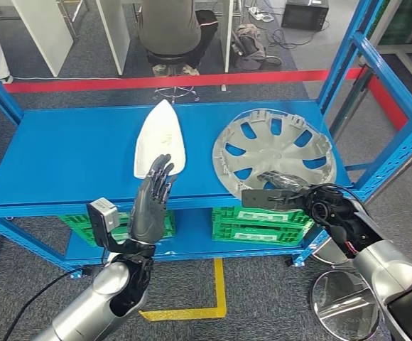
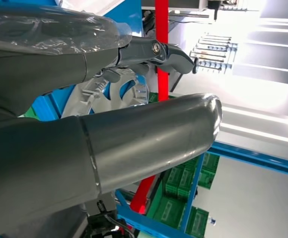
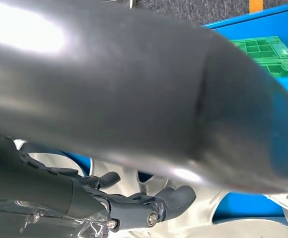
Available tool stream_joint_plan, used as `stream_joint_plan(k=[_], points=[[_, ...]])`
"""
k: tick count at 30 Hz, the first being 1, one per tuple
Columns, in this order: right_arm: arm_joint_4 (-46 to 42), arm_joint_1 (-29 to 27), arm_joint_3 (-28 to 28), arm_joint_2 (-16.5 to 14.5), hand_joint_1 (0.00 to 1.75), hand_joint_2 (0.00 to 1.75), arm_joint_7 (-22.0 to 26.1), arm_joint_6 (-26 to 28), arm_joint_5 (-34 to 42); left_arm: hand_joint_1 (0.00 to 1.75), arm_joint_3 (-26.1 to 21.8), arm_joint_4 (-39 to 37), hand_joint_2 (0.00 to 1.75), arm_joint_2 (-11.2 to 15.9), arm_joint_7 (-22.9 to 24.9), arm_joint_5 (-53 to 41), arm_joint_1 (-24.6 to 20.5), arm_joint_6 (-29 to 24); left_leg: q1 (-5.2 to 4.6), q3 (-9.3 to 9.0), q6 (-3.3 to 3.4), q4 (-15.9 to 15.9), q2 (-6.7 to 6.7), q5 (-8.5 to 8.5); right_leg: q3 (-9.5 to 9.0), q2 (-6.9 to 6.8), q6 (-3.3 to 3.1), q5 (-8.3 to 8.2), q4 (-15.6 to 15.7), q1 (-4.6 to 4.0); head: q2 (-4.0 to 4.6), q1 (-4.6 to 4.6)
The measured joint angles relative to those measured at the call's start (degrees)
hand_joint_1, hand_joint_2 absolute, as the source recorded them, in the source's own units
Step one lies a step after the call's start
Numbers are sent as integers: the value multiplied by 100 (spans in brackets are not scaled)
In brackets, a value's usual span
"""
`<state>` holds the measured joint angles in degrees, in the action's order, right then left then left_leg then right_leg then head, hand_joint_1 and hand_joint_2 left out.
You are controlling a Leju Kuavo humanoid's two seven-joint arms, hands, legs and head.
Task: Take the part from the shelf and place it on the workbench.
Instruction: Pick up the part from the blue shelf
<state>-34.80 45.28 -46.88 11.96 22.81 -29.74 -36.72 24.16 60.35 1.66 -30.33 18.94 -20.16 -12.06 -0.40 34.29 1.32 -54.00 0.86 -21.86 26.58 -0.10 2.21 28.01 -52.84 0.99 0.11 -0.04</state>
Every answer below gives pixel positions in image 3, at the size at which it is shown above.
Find blue metal shelf rack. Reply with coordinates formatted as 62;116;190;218
62;0;288;227

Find green folding plastic crate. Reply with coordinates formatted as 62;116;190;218
232;35;288;79

